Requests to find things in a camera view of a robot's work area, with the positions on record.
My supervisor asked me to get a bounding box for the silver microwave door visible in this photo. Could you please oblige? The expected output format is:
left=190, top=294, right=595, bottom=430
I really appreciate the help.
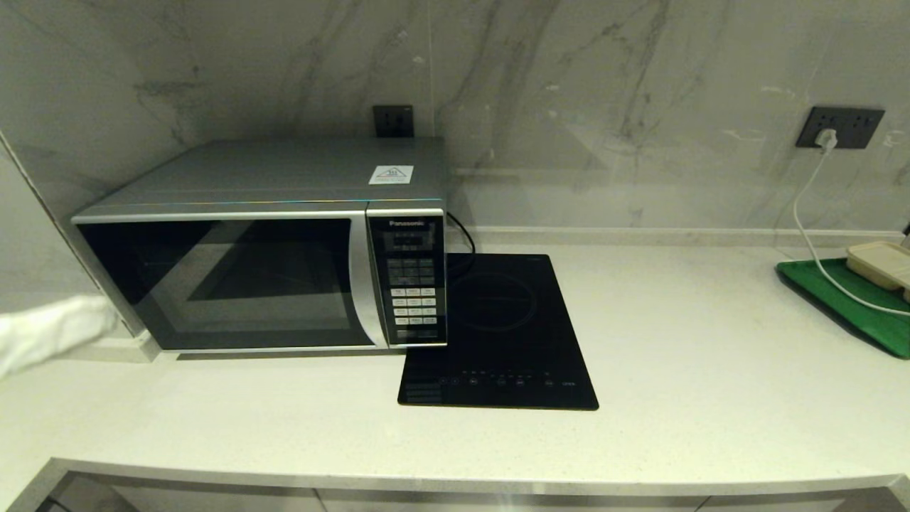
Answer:
left=75, top=211, right=390, bottom=351

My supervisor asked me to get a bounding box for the silver Panasonic microwave oven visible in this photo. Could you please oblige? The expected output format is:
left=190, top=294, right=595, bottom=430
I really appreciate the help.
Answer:
left=71, top=137, right=449, bottom=353

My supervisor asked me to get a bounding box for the grey cabinet front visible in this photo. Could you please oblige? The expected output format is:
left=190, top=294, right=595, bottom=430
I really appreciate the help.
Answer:
left=36, top=473, right=904, bottom=512

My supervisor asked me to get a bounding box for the black induction cooktop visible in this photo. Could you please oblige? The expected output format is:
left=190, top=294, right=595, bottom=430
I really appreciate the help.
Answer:
left=397, top=254, right=600, bottom=412

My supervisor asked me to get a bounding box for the green plastic tray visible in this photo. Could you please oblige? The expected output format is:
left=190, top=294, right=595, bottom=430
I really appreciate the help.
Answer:
left=775, top=257, right=910, bottom=360

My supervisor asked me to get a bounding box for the beige lidded container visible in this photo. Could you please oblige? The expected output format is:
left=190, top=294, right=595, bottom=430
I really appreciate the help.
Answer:
left=845, top=240, right=910, bottom=303

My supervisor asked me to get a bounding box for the small black wall socket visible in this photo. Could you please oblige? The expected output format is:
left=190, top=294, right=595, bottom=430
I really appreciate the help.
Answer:
left=373, top=105, right=415, bottom=138

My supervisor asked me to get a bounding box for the black power cable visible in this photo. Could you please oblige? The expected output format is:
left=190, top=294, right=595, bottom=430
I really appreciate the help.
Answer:
left=446, top=212, right=476, bottom=274

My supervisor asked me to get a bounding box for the white power cable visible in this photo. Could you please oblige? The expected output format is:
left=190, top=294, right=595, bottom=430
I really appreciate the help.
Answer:
left=792, top=146, right=910, bottom=317

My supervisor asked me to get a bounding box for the wide black wall socket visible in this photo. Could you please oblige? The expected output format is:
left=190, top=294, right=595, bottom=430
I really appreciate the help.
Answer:
left=795, top=107, right=885, bottom=150

